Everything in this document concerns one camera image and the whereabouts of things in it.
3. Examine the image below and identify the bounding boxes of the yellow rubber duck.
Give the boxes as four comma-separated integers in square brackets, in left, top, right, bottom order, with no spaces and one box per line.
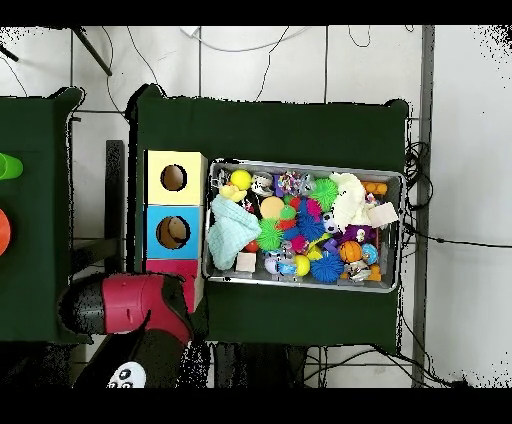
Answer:
[219,183,249,204]

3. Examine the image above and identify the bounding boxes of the wooden box with three holes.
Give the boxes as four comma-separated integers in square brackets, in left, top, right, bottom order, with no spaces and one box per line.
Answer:
[142,149,209,314]

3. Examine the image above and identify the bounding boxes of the clear mesh bin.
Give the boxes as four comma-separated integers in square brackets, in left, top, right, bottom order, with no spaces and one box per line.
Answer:
[202,157,405,295]

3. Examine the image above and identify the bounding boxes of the orange foam disc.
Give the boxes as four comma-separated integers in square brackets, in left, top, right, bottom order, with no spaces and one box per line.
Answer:
[259,196,286,221]

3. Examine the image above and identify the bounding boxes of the silver soda can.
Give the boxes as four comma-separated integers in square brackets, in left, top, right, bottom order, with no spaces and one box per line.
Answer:
[251,171,276,198]

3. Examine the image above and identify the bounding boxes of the mint green cloth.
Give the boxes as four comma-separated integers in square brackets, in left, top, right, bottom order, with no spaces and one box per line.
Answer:
[206,195,263,272]

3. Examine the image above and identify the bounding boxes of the yellow ball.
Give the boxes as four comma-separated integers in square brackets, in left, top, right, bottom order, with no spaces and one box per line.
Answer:
[230,168,253,191]

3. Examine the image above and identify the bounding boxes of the green spiky ball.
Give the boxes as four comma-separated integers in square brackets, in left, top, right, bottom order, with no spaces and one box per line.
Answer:
[310,177,340,211]

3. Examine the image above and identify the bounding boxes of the dark green table cloth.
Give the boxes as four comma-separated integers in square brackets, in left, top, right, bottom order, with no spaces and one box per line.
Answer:
[0,86,85,345]
[126,83,411,353]

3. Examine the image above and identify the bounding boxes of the blue spiky ball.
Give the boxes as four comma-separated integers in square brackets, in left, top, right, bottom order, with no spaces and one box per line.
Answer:
[310,251,345,284]

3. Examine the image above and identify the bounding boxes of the cream knitted cloth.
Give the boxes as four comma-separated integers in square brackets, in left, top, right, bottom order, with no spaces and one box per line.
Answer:
[329,171,377,233]

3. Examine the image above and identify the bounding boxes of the orange toy basketball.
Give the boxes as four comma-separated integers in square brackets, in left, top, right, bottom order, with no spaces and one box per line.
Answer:
[338,240,364,265]

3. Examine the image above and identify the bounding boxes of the plain wooden block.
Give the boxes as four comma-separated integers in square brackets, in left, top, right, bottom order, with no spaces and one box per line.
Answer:
[366,202,400,229]

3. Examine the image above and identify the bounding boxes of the black tripod leg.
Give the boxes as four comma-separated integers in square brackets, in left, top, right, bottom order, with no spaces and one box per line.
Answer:
[67,25,113,77]

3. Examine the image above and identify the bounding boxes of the green cup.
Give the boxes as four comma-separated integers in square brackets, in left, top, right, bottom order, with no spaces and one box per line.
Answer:
[0,151,25,181]

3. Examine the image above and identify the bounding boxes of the orange round object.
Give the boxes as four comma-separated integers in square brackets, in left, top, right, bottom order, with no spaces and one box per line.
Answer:
[0,207,13,257]

